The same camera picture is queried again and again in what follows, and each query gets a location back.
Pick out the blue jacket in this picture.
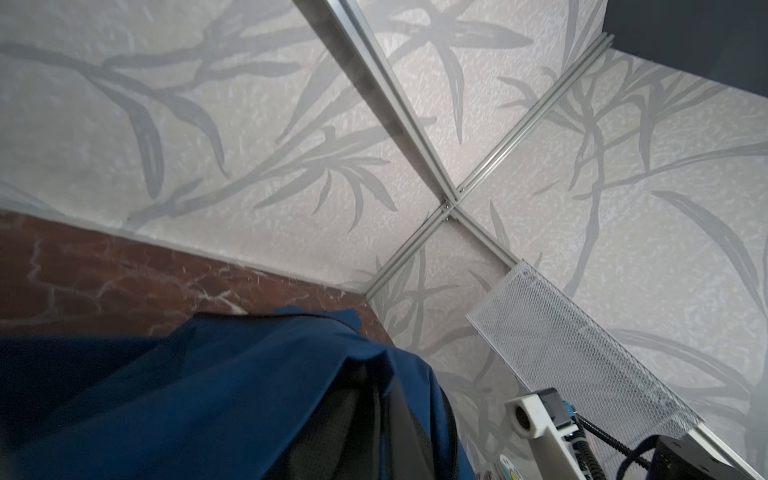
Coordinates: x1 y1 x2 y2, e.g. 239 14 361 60
1 307 474 479

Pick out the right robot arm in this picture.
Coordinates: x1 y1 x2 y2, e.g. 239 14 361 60
570 413 749 479

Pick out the white wire mesh basket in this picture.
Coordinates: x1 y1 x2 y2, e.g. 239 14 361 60
466 262 701 450

